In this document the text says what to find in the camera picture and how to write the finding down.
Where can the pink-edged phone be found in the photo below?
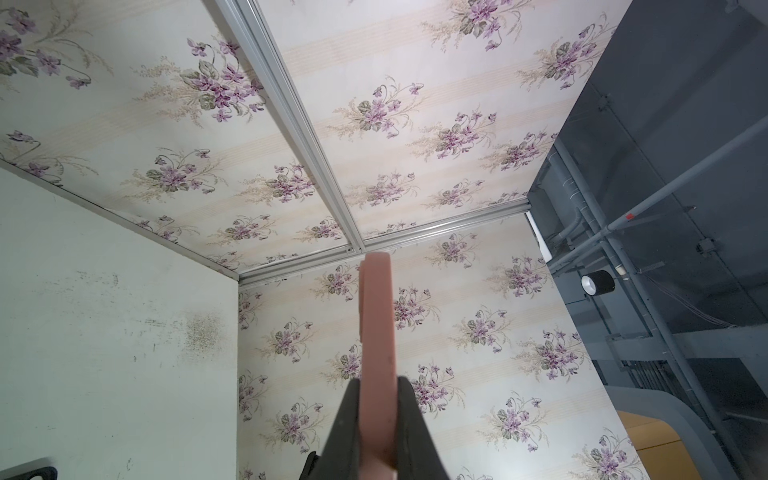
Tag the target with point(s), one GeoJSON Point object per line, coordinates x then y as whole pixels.
{"type": "Point", "coordinates": [378, 405]}

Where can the black phone case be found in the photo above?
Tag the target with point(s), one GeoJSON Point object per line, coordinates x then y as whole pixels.
{"type": "Point", "coordinates": [40, 473]}

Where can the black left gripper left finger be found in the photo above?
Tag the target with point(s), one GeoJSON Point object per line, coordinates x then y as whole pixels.
{"type": "Point", "coordinates": [340, 458]}

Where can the round ceiling spotlight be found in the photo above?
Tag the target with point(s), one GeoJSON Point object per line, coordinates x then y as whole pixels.
{"type": "Point", "coordinates": [598, 283]}

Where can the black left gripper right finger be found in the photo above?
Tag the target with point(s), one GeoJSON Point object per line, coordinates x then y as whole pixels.
{"type": "Point", "coordinates": [416, 455]}

